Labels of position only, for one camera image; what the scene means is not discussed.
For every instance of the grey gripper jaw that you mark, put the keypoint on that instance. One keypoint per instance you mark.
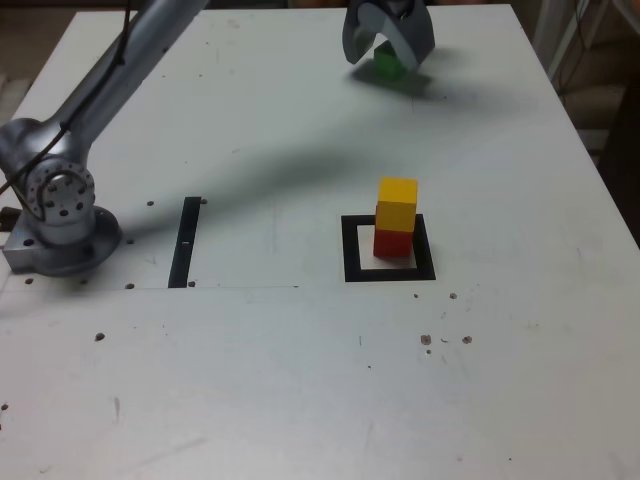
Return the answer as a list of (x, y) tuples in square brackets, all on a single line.
[(352, 35), (415, 30)]

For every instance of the green cube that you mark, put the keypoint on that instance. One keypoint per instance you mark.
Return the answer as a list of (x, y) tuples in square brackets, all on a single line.
[(387, 66)]

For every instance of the yellow cube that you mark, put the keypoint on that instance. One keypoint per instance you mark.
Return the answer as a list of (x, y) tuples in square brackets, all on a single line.
[(396, 207)]

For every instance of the red cube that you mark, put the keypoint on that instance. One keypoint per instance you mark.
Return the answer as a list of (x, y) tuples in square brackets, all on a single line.
[(392, 245)]

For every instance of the black tape square outline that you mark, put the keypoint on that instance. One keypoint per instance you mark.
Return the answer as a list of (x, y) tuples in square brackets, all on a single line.
[(350, 250)]

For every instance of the black tape strip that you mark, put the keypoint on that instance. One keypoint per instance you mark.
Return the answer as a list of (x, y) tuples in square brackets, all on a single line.
[(183, 242)]

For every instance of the white furniture frame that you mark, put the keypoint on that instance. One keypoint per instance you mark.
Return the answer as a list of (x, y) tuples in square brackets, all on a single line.
[(545, 35)]

